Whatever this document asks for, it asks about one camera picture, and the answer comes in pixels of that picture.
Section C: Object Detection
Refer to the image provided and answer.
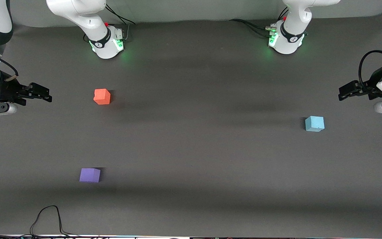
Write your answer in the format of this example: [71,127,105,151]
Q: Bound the light blue foam block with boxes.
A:
[305,116,325,132]

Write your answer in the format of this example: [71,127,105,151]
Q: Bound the orange foam block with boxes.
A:
[93,88,111,105]

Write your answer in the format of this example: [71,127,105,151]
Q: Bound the purple foam block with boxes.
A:
[79,168,101,183]

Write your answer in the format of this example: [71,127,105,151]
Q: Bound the dark grey table mat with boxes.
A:
[0,12,382,237]

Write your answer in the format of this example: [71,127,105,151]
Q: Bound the black right arm base cables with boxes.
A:
[104,3,136,41]

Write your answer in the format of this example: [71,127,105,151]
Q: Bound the black arm base cables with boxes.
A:
[104,3,136,41]
[229,7,289,38]

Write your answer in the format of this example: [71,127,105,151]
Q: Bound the thin black looped cable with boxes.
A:
[30,205,80,238]

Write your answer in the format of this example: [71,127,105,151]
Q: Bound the black left arm base cables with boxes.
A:
[229,7,289,38]

